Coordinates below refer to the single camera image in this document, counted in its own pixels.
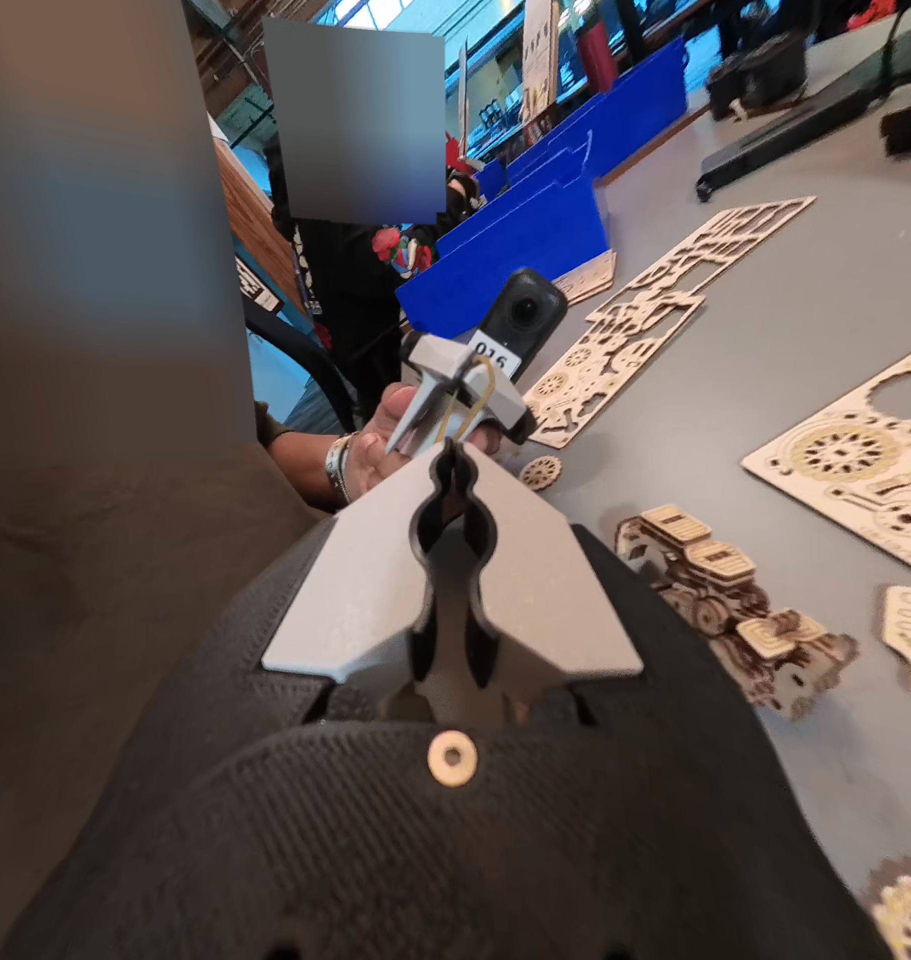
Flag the black gadget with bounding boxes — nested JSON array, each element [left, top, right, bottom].
[[706, 33, 811, 123]]

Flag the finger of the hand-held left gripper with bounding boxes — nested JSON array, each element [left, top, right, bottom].
[[431, 351, 535, 445], [386, 333, 469, 459]]

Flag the wooden puzzle frame sheet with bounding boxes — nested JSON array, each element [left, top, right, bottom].
[[586, 196, 818, 325]]

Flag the wooden model car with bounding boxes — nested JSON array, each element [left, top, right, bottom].
[[615, 504, 862, 723]]

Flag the wooden puzzle sheet with gear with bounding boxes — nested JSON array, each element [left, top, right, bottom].
[[740, 358, 911, 581]]

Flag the person's left forearm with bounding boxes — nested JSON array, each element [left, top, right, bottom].
[[264, 431, 337, 513]]

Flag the roll-up banner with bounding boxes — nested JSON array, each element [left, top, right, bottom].
[[521, 0, 563, 144]]

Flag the small slotted wooden piece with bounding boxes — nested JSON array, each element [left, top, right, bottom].
[[879, 585, 911, 700]]

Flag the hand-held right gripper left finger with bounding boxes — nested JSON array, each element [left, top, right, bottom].
[[260, 441, 457, 704]]

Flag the wooden post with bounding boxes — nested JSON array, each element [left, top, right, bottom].
[[211, 138, 307, 316]]

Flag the silver wrist bracelet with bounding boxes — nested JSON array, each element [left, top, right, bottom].
[[324, 433, 361, 506]]

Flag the yellow rubber band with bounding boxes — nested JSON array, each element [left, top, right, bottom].
[[435, 354, 499, 445]]

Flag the person's left hand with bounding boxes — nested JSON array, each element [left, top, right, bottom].
[[346, 384, 503, 501]]

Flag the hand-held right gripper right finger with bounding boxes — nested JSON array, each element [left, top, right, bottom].
[[454, 442, 646, 704]]

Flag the flat black device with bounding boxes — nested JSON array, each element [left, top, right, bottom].
[[695, 75, 888, 204]]

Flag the wooden spoked wheel part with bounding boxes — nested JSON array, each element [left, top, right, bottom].
[[868, 858, 911, 960]]

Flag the stack of wooden sheets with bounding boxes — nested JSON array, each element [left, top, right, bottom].
[[553, 251, 619, 306]]

